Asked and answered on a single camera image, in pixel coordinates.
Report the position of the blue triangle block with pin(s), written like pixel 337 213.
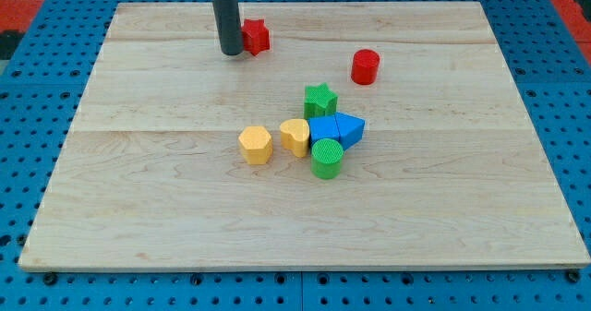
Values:
pixel 351 129

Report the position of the yellow heart block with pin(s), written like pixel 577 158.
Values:
pixel 295 135

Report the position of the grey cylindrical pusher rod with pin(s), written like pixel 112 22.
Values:
pixel 228 24

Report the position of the green star block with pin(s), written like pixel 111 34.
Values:
pixel 319 101

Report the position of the light wooden board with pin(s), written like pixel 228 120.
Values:
pixel 450 173

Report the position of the yellow hexagon block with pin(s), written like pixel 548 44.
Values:
pixel 255 144

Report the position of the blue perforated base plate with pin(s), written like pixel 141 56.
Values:
pixel 46 76

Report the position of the red star block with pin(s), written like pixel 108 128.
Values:
pixel 256 36

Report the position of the red cylinder block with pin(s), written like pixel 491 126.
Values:
pixel 365 66

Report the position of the green cylinder block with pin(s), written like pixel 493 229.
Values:
pixel 326 158

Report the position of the blue cube block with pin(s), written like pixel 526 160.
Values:
pixel 323 127

